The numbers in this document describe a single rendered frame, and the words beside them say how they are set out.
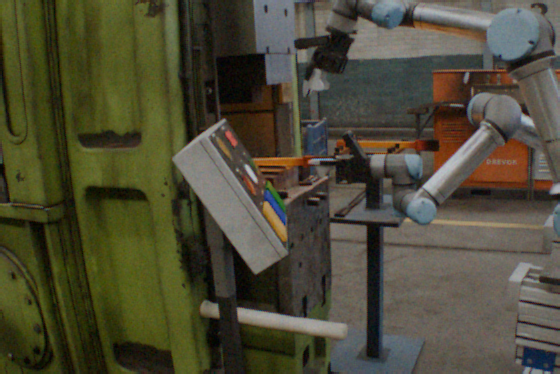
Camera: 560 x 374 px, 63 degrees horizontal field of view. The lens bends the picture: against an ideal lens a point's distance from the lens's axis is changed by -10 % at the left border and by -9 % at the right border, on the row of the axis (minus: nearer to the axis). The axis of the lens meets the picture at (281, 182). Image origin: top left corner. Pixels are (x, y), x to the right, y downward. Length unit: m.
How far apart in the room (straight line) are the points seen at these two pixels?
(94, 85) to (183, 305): 0.72
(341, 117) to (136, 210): 8.17
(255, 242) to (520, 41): 0.68
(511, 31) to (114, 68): 1.09
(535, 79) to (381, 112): 8.28
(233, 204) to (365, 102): 8.51
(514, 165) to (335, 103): 5.13
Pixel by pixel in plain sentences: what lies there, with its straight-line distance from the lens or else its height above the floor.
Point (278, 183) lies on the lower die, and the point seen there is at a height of 0.95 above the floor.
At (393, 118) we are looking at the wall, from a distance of 9.32.
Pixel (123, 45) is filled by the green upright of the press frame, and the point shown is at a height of 1.42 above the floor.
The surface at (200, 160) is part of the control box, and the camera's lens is 0.94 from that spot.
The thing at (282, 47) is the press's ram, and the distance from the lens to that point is 1.66.
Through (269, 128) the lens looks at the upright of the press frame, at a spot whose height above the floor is 1.09.
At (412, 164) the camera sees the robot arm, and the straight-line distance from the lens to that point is 1.52.
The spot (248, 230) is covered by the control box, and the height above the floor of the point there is 1.01.
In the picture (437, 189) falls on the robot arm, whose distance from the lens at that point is 1.44.
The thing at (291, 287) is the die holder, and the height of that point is 0.63.
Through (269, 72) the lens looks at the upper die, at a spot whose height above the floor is 1.31.
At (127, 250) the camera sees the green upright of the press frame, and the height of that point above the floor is 0.78.
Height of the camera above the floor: 1.31
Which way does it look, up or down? 13 degrees down
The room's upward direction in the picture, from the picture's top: 4 degrees counter-clockwise
